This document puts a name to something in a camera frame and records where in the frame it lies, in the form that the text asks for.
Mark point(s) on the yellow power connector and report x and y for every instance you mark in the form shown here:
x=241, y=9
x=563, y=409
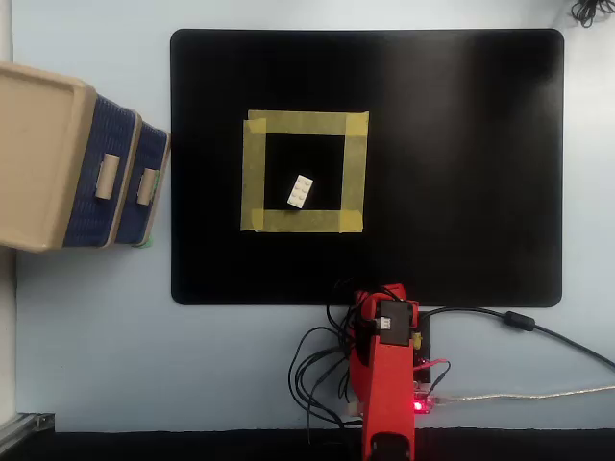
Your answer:
x=418, y=339

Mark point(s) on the beige drawer cabinet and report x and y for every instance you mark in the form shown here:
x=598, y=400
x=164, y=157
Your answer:
x=33, y=158

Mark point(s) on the short yellow tape strip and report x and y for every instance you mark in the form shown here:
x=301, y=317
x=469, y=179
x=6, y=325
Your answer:
x=354, y=173

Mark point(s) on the controller board with red LED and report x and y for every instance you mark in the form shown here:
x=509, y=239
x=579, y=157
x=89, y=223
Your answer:
x=423, y=405

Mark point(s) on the white toy brick cube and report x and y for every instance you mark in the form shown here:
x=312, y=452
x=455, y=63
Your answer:
x=301, y=191

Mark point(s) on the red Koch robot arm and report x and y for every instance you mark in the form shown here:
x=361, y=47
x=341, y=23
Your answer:
x=386, y=384

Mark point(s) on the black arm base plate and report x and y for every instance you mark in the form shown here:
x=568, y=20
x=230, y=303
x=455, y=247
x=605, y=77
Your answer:
x=425, y=355

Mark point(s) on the aluminium profile bar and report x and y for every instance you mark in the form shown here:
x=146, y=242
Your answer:
x=26, y=425

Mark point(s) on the black table mat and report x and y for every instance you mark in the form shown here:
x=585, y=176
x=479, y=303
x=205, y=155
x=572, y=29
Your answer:
x=456, y=168

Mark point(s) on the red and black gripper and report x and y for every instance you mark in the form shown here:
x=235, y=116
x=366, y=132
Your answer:
x=372, y=302

